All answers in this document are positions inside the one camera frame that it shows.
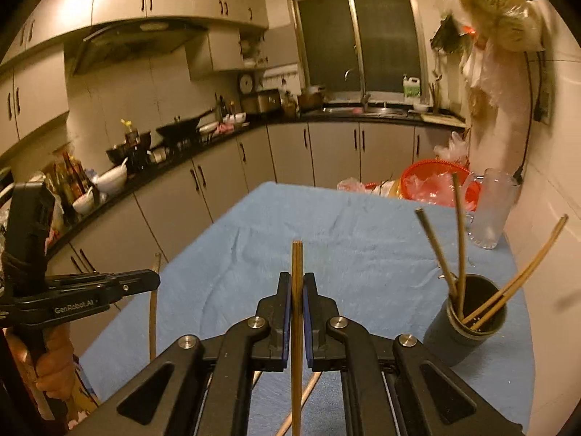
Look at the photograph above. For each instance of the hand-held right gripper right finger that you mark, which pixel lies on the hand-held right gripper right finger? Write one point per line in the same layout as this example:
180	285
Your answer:
309	318

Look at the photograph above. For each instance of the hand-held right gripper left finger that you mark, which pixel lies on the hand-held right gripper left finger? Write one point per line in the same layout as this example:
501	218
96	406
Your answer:
285	318

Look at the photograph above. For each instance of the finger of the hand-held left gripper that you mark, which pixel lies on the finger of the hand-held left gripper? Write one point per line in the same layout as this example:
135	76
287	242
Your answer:
136	284

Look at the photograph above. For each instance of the brown bamboo chopstick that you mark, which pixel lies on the brown bamboo chopstick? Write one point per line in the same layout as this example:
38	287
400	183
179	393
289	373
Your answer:
459	245
311	386
437	254
544	246
300	272
295	272
540	241

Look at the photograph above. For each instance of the dark grey utensil holder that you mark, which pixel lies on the dark grey utensil holder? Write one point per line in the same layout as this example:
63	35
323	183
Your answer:
447	340

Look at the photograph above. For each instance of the person's left hand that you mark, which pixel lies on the person's left hand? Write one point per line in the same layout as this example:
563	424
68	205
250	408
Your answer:
56	363

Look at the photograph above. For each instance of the white bowl with spoon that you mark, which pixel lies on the white bowl with spoon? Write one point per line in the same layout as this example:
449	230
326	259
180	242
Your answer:
84	203

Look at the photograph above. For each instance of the group of sauce bottles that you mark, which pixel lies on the group of sauce bottles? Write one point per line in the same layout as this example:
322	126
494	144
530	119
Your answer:
70	177

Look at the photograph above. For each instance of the blue tablecloth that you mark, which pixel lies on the blue tablecloth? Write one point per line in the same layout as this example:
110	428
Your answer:
354	236

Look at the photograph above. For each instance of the large white bowl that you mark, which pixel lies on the large white bowl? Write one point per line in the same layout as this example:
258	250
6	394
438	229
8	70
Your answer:
111	179

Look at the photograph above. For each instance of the dark cooking pot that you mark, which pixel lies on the dark cooking pot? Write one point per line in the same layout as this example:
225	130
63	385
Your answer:
129	150

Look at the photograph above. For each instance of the yellow-capped oil bottle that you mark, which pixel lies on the yellow-capped oil bottle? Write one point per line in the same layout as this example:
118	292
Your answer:
130	135

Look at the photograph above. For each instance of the black wok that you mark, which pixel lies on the black wok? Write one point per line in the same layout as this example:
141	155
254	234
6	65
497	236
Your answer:
179	129

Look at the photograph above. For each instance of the beige lower kitchen cabinets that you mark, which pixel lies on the beige lower kitchen cabinets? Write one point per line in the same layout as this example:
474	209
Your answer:
290	154

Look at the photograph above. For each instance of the pink plastic bags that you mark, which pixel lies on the pink plastic bags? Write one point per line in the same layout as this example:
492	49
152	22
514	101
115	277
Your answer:
431	188

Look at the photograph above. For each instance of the pink cloth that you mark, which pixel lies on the pink cloth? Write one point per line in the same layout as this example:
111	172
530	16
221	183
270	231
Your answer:
223	128

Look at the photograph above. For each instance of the red plastic basket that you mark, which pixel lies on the red plastic basket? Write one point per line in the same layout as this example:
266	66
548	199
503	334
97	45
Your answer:
420	168

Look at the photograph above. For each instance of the black kitchen countertop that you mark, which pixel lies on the black kitchen countertop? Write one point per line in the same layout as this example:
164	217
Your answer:
254	122

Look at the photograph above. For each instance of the metal kettle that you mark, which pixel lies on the metal kettle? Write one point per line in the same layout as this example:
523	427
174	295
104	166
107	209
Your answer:
289	106

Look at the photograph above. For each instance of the clear glass pitcher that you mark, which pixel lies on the clear glass pitcher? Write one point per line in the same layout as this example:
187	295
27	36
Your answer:
492	209

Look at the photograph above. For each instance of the silver countertop oven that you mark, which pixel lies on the silver countertop oven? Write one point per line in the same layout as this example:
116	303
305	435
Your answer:
268	101

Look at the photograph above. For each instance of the copper cooking pot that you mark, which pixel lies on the copper cooking pot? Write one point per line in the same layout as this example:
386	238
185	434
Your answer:
311	98

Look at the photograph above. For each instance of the white plastic bag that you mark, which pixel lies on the white plastic bag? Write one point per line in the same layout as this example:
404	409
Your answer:
451	147

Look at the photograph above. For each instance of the steel range hood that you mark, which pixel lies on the steel range hood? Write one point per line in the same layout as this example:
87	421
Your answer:
136	41

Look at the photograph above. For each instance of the round kitchen scale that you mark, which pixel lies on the round kitchen scale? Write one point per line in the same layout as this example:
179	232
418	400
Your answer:
246	83

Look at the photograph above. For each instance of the chrome kitchen faucet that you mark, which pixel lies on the chrome kitchen faucet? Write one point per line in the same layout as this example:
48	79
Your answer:
363	95

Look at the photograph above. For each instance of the wooden cutting board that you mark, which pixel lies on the wooden cutting board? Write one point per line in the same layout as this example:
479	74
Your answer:
442	118

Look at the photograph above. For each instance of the small chopstick caddy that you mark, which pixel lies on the small chopstick caddy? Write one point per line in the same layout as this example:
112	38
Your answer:
435	100

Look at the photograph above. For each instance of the green detergent bottle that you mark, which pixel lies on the green detergent bottle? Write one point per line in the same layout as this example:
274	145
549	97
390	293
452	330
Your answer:
411	87

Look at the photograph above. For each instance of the dark kitchen window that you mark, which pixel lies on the dark kitchen window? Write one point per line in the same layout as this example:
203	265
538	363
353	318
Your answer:
363	41

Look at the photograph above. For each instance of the hanging plastic bags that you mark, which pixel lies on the hanging plastic bags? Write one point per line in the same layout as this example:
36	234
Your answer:
494	32

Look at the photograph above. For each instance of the beige wall shelf cabinet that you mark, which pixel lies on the beige wall shelf cabinet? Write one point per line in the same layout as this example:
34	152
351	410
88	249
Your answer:
222	50

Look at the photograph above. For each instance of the wall socket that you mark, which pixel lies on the wall socket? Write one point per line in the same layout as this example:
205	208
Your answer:
542	105

